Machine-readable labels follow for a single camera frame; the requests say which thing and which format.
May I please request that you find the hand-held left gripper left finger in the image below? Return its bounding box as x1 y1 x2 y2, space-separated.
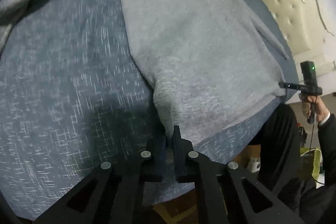
34 135 169 224

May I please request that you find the grey sweater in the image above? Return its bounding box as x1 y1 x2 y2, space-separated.
0 0 290 144

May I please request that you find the person's right hand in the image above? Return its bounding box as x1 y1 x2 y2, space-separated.
301 95 331 123

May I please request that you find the yellow-green bag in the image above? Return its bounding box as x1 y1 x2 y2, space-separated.
299 148 322 180

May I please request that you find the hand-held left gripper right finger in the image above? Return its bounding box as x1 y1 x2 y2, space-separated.
173 126 302 224

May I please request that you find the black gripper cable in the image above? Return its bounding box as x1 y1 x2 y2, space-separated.
308 122 326 186

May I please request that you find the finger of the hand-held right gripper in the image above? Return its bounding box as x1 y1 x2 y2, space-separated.
278 82 303 90

